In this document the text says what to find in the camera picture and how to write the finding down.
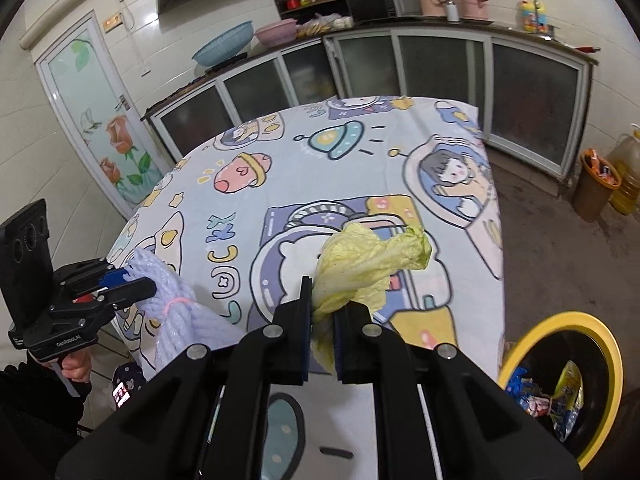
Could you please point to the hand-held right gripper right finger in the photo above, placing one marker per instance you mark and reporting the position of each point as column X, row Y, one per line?
column 341, row 345

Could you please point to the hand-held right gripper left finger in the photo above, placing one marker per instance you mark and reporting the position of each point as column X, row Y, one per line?
column 306, row 340

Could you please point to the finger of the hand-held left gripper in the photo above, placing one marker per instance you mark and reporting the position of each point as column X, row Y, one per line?
column 135, row 290
column 115, row 277

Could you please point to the lavender cloth strip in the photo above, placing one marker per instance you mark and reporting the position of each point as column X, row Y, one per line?
column 185, row 310

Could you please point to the napa cabbage leaf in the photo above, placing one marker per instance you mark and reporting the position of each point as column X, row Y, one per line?
column 360, row 260

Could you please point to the red white wrapper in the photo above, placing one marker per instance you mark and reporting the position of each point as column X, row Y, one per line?
column 536, row 405

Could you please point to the yellow snack bag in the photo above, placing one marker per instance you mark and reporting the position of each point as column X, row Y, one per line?
column 567, row 400

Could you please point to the yellow rimmed black trash bin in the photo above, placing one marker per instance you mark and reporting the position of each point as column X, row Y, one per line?
column 575, row 321

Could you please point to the person's left forearm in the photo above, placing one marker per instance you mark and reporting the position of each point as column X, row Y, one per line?
column 30, row 400

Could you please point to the person's left hand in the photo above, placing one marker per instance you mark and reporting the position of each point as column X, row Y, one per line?
column 76, row 366

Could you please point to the printed dark slipper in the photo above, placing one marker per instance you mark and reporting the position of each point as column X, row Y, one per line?
column 127, row 387

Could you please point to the flower printed glass door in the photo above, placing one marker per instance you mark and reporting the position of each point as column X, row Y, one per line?
column 90, row 125

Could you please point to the printed cartoon tablecloth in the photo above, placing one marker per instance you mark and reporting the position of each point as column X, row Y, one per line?
column 300, row 185

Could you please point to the blue plastic basin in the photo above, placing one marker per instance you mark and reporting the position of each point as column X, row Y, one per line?
column 222, row 44

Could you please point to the pink plastic basin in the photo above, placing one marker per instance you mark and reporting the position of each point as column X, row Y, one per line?
column 276, row 34

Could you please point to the glass door kitchen cabinet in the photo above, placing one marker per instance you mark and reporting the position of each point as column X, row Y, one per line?
column 440, row 70

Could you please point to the brown waste bin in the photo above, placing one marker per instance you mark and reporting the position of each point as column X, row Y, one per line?
column 592, row 192

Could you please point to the clear bag of food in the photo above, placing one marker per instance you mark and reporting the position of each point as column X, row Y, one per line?
column 325, row 24

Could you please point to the amber cooking oil jug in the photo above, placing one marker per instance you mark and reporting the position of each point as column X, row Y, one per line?
column 627, row 175

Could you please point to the black microwave oven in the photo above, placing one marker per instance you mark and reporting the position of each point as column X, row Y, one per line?
column 382, row 4

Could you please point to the white cup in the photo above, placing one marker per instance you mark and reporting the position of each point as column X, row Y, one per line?
column 452, row 12

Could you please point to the yellow detergent bottle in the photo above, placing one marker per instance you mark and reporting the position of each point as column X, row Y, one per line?
column 528, row 16
column 541, row 17

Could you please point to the beige wall switch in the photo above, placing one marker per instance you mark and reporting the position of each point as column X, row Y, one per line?
column 112, row 22

